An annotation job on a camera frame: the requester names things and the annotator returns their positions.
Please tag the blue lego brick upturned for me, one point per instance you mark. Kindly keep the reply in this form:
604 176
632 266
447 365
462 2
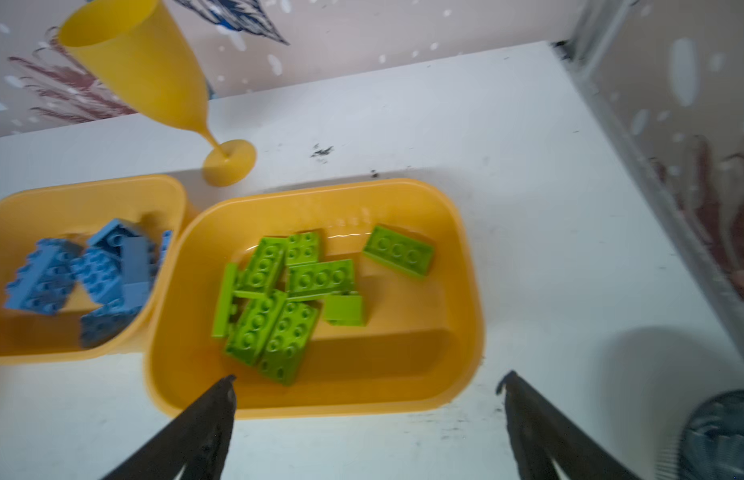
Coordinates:
44 283

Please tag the right yellow bin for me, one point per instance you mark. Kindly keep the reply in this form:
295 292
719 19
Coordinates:
423 338

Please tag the middle yellow bin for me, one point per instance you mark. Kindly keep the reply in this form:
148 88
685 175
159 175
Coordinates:
155 203

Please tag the dark grey small bowl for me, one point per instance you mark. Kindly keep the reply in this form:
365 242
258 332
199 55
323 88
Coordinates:
711 443

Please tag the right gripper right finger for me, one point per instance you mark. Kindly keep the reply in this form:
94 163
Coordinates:
545 442

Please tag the small green lego cube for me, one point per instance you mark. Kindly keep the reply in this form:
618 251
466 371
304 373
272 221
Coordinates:
344 309

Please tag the blue lego brick front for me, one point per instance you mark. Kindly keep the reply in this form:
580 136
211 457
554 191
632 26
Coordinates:
104 323

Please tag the blue lego brick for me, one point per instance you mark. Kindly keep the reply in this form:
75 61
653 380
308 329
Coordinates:
99 274
104 323

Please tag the yellow bin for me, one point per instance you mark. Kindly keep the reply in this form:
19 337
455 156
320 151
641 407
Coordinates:
423 338
155 203

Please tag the green small lego top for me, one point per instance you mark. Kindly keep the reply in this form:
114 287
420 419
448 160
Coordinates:
303 248

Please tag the green long lego brick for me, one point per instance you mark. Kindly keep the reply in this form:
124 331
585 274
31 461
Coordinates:
247 341

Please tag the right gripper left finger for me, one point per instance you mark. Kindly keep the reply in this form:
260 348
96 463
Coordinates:
192 446

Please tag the yellow plastic goblet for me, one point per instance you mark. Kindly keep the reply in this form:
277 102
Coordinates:
136 49

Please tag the green flat lego brick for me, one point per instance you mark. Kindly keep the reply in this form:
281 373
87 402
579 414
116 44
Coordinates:
313 281

